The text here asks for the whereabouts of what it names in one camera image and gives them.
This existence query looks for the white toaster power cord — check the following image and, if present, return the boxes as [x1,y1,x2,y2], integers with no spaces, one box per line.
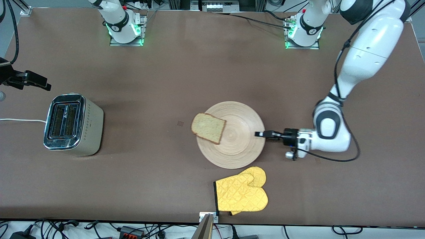
[0,118,47,123]

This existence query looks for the yellow quilted oven mitt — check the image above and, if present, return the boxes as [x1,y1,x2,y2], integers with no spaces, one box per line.
[213,166,269,216]

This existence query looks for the black box with orange connectors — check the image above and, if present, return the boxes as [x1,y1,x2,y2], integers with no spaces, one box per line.
[119,226,145,239]

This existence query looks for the round wooden plate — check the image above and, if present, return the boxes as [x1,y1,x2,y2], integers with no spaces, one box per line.
[196,101,266,169]

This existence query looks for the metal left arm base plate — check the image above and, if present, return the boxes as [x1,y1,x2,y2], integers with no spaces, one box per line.
[285,18,320,50]

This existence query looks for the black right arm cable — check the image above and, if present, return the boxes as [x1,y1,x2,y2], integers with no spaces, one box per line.
[0,0,19,64]

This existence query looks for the short black table cable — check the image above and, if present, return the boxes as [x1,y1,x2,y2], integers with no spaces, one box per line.
[264,11,293,22]

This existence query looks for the metal table edge bracket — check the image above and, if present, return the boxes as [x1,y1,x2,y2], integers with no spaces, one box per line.
[199,212,219,223]

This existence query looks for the long black table cable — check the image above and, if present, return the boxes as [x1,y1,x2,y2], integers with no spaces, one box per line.
[229,14,293,28]

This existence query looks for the black looped floor cable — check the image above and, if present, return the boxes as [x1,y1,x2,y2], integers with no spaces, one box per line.
[332,226,362,235]

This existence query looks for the silver two-slot toaster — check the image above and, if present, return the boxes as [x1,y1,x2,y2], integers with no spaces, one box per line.
[43,94,104,157]

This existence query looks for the aluminium profile post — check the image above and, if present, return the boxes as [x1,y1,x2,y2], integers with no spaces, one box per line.
[191,213,213,239]

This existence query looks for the brown bread slice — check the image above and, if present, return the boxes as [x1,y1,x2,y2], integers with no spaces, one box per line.
[191,113,227,145]

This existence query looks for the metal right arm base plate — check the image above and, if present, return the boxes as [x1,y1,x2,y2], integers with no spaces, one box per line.
[110,15,147,46]

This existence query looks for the white power strip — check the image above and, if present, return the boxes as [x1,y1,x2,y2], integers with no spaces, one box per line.
[201,1,239,13]

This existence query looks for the black power adapter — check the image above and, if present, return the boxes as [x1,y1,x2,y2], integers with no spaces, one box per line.
[9,229,36,239]

